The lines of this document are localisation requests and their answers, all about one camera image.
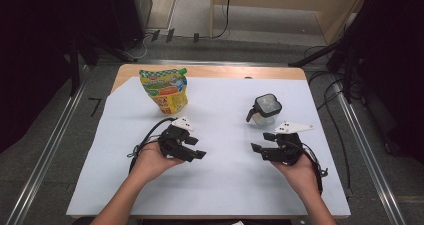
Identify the clear jar with black lid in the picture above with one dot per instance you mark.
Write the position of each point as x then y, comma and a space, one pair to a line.
266, 108

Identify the dark cabinet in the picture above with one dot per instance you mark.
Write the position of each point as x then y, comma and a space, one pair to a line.
128, 15

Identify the yellow spouted refill pouch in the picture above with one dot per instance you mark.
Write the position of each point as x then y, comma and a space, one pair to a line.
166, 90

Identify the person's right hand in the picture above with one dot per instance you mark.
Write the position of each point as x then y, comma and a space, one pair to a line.
301, 176

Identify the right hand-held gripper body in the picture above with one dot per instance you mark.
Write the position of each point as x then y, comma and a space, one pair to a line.
286, 148

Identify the metal floor rail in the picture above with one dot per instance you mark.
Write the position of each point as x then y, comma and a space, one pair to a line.
43, 158
366, 151

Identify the black stand legs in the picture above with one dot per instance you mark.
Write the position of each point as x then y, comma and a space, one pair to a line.
75, 68
340, 58

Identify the person's left hand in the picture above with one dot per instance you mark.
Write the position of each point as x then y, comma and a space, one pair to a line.
150, 163

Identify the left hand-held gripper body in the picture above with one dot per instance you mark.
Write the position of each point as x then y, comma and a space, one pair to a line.
173, 141

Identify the light wooden platform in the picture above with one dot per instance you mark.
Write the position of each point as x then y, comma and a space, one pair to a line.
333, 15

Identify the white paper sheet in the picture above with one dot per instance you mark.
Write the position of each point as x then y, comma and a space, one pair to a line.
226, 185

